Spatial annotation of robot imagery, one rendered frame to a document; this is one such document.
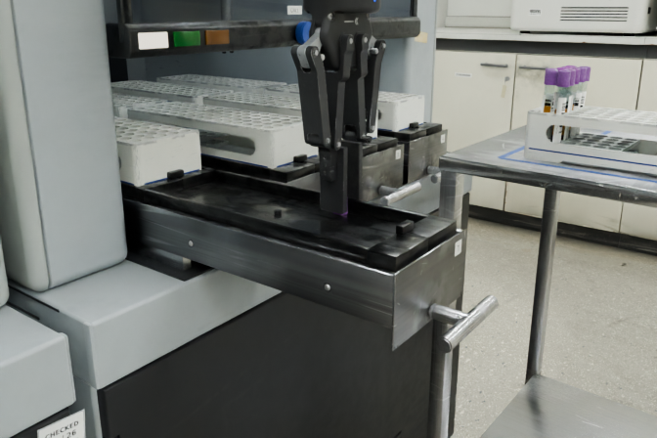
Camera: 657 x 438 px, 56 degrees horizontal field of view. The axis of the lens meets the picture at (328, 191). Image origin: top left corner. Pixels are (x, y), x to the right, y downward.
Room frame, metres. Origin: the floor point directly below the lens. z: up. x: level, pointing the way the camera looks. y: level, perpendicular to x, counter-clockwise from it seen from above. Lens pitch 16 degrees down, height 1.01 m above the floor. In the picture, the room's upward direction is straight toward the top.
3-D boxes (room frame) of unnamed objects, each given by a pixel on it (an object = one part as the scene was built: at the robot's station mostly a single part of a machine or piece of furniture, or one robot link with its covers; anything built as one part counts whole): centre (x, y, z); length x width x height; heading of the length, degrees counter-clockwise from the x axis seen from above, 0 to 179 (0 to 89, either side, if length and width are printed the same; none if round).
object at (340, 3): (0.63, -0.01, 1.00); 0.08 x 0.07 x 0.09; 143
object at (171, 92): (1.21, 0.32, 0.83); 0.30 x 0.10 x 0.06; 53
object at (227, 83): (1.33, 0.23, 0.83); 0.30 x 0.10 x 0.06; 53
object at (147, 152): (0.81, 0.31, 0.83); 0.30 x 0.10 x 0.06; 53
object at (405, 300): (0.71, 0.16, 0.78); 0.73 x 0.14 x 0.09; 53
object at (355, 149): (0.64, -0.02, 0.84); 0.03 x 0.01 x 0.07; 53
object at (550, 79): (0.81, -0.28, 0.88); 0.02 x 0.02 x 0.11
